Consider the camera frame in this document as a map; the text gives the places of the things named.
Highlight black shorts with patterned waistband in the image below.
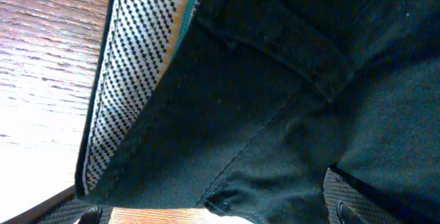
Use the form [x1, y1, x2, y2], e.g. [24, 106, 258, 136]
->
[75, 0, 439, 223]

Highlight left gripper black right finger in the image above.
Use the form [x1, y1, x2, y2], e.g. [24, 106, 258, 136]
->
[323, 167, 413, 224]

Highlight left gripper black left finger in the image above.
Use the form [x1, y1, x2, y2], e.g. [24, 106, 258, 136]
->
[3, 186, 113, 224]

